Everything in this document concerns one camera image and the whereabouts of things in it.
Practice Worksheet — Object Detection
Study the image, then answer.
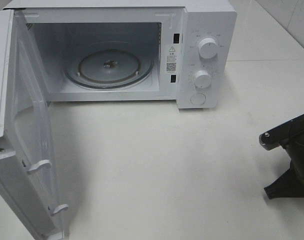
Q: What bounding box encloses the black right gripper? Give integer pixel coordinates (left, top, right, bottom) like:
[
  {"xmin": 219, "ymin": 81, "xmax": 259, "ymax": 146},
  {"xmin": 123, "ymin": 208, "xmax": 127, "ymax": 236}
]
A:
[{"xmin": 264, "ymin": 133, "xmax": 304, "ymax": 200}]

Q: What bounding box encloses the round white door button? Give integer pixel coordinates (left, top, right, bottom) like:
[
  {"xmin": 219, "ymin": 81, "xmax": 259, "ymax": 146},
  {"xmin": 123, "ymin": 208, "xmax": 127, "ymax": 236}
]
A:
[{"xmin": 190, "ymin": 93, "xmax": 206, "ymax": 106}]

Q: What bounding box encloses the white dial knob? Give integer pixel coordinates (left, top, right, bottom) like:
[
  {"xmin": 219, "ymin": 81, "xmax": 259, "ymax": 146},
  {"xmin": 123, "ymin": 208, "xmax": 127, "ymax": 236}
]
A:
[
  {"xmin": 197, "ymin": 36, "xmax": 219, "ymax": 59},
  {"xmin": 194, "ymin": 70, "xmax": 212, "ymax": 89}
]

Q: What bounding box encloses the white microwave door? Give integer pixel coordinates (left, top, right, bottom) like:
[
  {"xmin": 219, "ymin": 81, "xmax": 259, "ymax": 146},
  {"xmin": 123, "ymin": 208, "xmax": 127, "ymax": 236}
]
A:
[{"xmin": 0, "ymin": 9, "xmax": 69, "ymax": 240}]

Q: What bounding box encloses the white microwave oven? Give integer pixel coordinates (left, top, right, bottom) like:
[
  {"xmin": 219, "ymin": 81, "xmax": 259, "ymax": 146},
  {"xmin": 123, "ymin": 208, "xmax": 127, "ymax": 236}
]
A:
[{"xmin": 1, "ymin": 0, "xmax": 237, "ymax": 109}]

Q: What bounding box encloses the glass microwave turntable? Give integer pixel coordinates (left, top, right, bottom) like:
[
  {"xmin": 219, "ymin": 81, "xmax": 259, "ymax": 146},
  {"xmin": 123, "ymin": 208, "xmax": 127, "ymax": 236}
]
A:
[{"xmin": 63, "ymin": 41, "xmax": 157, "ymax": 90}]

